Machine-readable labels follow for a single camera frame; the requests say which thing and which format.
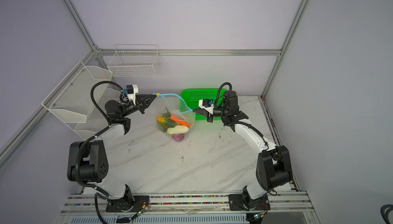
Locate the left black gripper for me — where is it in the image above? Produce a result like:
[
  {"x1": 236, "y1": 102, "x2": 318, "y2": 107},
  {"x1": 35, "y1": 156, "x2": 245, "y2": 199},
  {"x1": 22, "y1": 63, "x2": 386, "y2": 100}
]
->
[{"x1": 121, "y1": 94, "x2": 157, "y2": 118}]

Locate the green plastic basket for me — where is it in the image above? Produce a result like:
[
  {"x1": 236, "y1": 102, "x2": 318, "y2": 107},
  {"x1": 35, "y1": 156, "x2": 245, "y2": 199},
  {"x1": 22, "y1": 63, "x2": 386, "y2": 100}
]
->
[{"x1": 181, "y1": 88, "x2": 227, "y2": 121}]

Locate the green toy leafy vegetable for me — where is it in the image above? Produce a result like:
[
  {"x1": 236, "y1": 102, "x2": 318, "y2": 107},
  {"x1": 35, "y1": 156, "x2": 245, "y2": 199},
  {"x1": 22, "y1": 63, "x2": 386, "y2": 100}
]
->
[{"x1": 161, "y1": 108, "x2": 172, "y2": 118}]

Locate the yellow green toy corn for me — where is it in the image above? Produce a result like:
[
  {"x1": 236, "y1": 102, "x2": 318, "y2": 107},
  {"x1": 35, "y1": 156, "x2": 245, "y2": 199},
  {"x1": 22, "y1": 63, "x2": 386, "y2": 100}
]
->
[{"x1": 156, "y1": 115, "x2": 177, "y2": 132}]

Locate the orange toy carrot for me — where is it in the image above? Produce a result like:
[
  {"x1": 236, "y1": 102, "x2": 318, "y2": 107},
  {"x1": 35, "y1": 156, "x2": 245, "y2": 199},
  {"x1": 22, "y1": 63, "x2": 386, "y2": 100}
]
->
[{"x1": 170, "y1": 114, "x2": 191, "y2": 127}]

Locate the clear zip bag blue zipper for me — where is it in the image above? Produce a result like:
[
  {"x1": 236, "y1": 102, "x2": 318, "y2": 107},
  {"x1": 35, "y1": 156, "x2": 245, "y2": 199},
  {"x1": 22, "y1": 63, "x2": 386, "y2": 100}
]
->
[{"x1": 155, "y1": 93, "x2": 195, "y2": 142}]

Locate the white toy radish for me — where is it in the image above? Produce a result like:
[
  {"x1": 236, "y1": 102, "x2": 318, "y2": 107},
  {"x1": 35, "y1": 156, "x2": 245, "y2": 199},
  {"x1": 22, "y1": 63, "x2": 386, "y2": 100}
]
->
[{"x1": 167, "y1": 125, "x2": 189, "y2": 135}]

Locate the purple toy onion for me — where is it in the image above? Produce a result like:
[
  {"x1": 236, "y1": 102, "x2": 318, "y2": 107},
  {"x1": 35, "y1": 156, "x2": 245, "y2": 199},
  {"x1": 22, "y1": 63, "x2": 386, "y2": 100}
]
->
[{"x1": 172, "y1": 133, "x2": 185, "y2": 142}]

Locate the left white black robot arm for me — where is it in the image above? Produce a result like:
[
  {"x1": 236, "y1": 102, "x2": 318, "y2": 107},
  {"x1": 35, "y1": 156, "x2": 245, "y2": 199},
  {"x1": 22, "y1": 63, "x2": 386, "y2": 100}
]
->
[{"x1": 67, "y1": 95, "x2": 157, "y2": 201}]

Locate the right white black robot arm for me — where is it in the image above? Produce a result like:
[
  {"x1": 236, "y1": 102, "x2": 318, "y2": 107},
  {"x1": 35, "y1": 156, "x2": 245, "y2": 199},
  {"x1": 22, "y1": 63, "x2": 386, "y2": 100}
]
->
[{"x1": 193, "y1": 91, "x2": 293, "y2": 210}]

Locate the white mesh lower shelf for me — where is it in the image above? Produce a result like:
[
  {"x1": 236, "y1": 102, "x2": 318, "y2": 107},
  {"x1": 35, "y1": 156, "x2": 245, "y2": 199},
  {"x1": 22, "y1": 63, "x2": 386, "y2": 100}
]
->
[{"x1": 73, "y1": 88, "x2": 120, "y2": 140}]

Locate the white mesh shelf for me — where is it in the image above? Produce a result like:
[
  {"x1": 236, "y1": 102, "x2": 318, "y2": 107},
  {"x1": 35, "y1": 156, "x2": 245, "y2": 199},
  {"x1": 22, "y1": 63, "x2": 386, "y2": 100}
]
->
[
  {"x1": 73, "y1": 88, "x2": 120, "y2": 140},
  {"x1": 42, "y1": 62, "x2": 113, "y2": 123}
]

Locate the white mesh upper shelf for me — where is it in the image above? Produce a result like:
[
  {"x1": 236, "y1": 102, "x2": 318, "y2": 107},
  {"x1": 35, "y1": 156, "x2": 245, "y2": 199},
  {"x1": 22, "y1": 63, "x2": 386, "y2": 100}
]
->
[{"x1": 42, "y1": 62, "x2": 113, "y2": 123}]

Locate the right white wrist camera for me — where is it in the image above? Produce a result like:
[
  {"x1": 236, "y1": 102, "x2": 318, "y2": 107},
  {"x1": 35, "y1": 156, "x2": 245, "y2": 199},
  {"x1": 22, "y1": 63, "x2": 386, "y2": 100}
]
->
[{"x1": 199, "y1": 99, "x2": 215, "y2": 108}]

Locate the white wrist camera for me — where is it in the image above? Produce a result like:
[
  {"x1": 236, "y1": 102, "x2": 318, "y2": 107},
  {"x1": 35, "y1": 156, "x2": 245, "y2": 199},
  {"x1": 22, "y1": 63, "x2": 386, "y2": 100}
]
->
[
  {"x1": 120, "y1": 84, "x2": 139, "y2": 104},
  {"x1": 199, "y1": 99, "x2": 215, "y2": 108}
]

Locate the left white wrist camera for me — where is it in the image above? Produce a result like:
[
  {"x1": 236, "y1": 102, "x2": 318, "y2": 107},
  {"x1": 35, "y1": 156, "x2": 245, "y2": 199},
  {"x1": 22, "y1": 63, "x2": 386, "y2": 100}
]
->
[{"x1": 120, "y1": 84, "x2": 139, "y2": 104}]

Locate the black corrugated cable right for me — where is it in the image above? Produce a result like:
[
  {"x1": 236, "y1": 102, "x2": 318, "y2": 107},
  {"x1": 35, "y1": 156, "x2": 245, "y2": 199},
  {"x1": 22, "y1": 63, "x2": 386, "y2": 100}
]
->
[{"x1": 214, "y1": 82, "x2": 233, "y2": 106}]

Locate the white wire wall basket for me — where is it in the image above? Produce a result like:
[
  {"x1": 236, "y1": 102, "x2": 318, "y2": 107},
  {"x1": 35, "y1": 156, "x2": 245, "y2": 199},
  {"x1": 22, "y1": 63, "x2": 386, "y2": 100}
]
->
[{"x1": 107, "y1": 44, "x2": 161, "y2": 78}]

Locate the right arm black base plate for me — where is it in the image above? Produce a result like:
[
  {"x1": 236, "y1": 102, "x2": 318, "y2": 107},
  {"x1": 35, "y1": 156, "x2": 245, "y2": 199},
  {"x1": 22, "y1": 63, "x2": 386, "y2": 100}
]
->
[{"x1": 228, "y1": 194, "x2": 271, "y2": 211}]

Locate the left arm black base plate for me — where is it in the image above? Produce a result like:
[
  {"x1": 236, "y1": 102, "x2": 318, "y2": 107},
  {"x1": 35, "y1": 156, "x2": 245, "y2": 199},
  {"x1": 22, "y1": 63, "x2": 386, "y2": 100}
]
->
[{"x1": 105, "y1": 195, "x2": 150, "y2": 213}]

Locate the aluminium front rail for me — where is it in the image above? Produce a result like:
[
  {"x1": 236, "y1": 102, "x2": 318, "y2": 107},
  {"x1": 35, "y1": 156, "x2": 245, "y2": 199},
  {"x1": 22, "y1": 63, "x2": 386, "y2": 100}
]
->
[{"x1": 60, "y1": 191, "x2": 315, "y2": 215}]

